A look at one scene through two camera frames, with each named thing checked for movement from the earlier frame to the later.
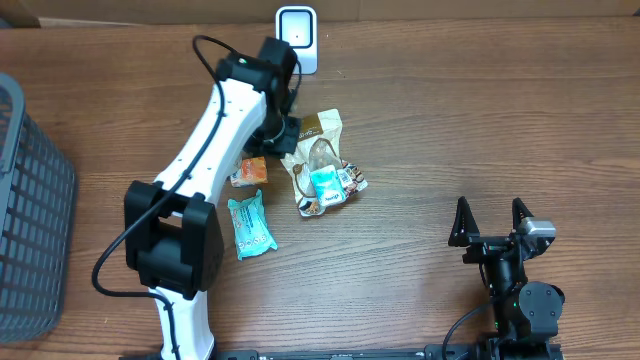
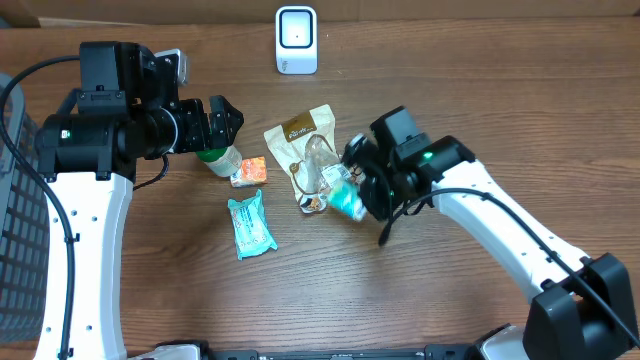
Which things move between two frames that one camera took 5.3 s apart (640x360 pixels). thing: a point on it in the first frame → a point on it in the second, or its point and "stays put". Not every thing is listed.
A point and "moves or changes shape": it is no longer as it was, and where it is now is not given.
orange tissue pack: [252, 171] stays put
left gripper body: [277, 136] → [193, 127]
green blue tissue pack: [328, 185] moves or changes shape
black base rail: [437, 352] stays put
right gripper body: [484, 247] → [380, 194]
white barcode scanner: [298, 25] stays put
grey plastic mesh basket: [37, 226] stays put
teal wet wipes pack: [252, 233] stays put
